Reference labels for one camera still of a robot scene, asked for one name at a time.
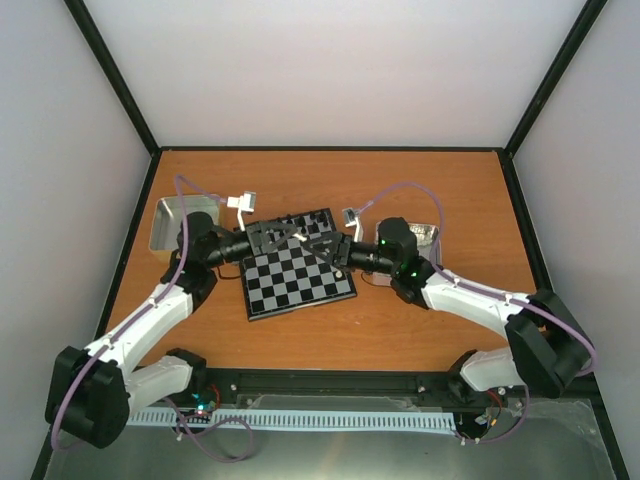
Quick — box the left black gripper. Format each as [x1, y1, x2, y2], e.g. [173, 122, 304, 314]
[206, 222, 298, 270]

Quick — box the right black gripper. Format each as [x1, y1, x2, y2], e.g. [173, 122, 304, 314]
[302, 232, 397, 276]

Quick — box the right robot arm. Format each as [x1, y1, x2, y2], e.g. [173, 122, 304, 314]
[302, 217, 596, 403]

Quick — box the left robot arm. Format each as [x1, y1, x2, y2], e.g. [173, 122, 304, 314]
[45, 211, 297, 448]

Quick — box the black chess piece set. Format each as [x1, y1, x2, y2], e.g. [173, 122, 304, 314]
[275, 209, 334, 238]

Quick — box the pink tin with white pieces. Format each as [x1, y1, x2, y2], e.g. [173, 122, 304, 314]
[368, 222, 439, 287]

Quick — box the black and silver chessboard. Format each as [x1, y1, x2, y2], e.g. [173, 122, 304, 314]
[240, 238, 357, 321]

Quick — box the empty silver metal tin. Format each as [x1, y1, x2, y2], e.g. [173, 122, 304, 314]
[149, 194, 221, 262]

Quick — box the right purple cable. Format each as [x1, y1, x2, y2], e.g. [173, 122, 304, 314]
[357, 180, 599, 446]

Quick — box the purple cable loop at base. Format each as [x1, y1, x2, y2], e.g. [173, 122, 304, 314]
[169, 399, 256, 464]

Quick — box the light blue cable duct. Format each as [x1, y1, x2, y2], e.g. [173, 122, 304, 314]
[124, 405, 459, 434]

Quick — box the black frame post left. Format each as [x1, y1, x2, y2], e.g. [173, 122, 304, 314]
[63, 0, 160, 155]

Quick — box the black frame post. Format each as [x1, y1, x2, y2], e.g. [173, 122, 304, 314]
[503, 0, 608, 161]
[63, 0, 160, 155]

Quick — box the black frame post right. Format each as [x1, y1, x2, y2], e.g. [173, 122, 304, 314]
[503, 0, 608, 161]

